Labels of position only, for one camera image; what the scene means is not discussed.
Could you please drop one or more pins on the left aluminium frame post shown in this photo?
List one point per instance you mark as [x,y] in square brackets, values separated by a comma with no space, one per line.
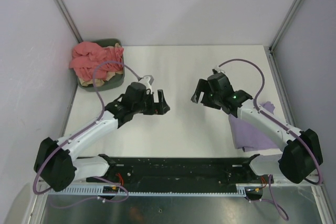
[61,5]

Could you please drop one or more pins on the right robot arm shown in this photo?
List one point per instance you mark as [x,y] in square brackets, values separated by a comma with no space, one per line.
[301,152]

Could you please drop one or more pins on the pink t shirt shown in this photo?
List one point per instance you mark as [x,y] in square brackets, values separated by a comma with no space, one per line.
[92,58]

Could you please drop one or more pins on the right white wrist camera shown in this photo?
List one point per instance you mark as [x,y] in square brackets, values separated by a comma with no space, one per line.
[218,70]

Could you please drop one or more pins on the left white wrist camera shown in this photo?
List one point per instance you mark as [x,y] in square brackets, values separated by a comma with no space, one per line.
[147,82]

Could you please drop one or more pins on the dark grey plastic bin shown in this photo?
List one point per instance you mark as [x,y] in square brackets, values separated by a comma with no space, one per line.
[115,81]

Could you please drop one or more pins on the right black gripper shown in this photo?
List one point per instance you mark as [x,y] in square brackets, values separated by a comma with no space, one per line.
[203,85]

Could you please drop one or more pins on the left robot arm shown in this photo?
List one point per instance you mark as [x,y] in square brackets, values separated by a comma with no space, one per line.
[57,161]

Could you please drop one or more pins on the purple t shirt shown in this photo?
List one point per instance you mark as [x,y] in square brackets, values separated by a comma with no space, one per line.
[254,129]

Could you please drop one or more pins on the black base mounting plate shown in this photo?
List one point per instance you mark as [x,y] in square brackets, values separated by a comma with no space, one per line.
[182,175]

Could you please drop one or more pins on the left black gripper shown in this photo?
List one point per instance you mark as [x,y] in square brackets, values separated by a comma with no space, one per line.
[156,108]

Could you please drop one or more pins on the right aluminium frame post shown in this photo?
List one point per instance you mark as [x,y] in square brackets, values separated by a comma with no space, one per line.
[289,17]

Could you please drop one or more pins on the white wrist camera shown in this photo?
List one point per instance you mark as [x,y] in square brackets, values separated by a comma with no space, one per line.
[147,82]
[218,70]

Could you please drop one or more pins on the aluminium frame post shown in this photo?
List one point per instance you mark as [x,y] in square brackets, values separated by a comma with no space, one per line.
[61,5]
[289,17]

